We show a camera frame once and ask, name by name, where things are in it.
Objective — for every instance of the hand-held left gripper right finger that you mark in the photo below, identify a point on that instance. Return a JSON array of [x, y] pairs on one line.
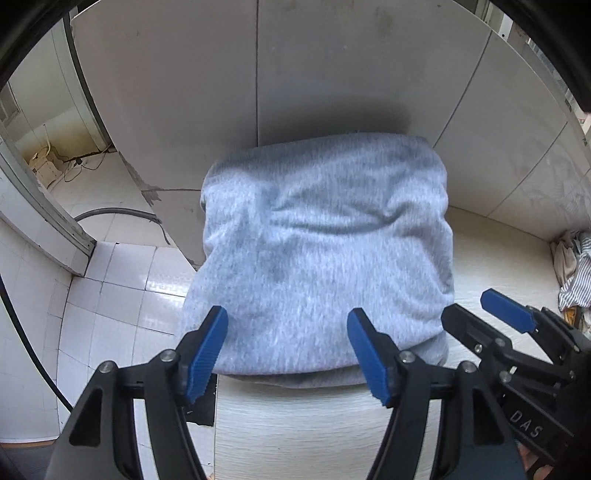
[[369, 355]]

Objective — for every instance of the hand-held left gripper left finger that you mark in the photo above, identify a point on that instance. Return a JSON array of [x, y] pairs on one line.
[[207, 355]]

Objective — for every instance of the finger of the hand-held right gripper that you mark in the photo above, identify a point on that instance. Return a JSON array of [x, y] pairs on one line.
[[508, 310], [466, 325]]

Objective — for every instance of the light grey pants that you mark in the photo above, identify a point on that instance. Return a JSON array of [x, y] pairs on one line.
[[314, 240]]

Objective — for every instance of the yellow cloth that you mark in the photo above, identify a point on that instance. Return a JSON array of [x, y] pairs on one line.
[[572, 316]]

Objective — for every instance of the pile of mixed clothes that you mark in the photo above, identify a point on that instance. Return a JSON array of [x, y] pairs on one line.
[[577, 286]]

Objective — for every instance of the beige garment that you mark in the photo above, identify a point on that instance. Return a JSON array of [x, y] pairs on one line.
[[564, 258]]

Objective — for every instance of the white power strip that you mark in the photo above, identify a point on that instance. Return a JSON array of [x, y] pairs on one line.
[[44, 164]]

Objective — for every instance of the grey sliding door frame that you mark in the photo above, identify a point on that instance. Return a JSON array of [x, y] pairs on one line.
[[46, 207]]

